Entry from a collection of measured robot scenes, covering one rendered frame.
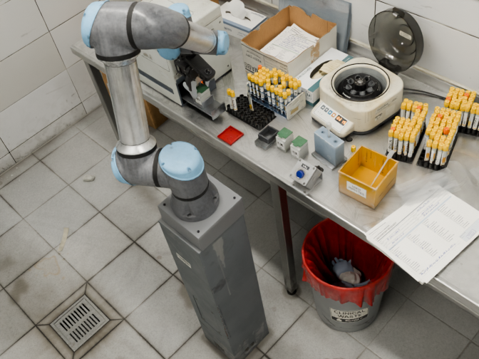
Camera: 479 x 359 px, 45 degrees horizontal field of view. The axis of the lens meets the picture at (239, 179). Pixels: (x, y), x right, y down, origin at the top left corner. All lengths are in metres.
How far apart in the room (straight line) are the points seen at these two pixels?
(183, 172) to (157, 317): 1.24
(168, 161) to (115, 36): 0.37
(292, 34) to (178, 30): 0.96
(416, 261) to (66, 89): 2.46
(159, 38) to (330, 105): 0.79
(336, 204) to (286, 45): 0.76
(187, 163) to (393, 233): 0.64
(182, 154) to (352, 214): 0.56
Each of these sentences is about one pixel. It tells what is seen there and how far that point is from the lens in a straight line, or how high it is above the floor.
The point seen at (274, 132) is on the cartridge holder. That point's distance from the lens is 2.03.
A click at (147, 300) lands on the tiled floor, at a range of 2.78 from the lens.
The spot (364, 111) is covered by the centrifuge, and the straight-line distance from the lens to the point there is 1.96.
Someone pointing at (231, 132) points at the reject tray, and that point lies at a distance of 2.08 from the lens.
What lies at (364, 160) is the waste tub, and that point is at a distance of 1.90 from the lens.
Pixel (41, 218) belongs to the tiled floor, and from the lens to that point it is 3.28.
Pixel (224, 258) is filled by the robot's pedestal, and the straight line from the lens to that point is 1.92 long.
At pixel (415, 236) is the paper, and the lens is 1.77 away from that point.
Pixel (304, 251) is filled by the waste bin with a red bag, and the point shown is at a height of 0.44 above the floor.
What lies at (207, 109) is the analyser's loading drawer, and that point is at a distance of 2.13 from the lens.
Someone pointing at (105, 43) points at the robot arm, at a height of 1.51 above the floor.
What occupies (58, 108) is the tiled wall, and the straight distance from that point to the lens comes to 3.61.
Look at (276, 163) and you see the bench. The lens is 1.96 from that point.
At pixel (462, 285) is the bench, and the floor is 0.88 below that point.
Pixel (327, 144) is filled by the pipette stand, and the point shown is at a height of 0.96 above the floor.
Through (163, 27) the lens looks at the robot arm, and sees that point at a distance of 1.46.
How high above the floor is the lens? 2.34
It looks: 49 degrees down
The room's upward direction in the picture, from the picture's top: 12 degrees counter-clockwise
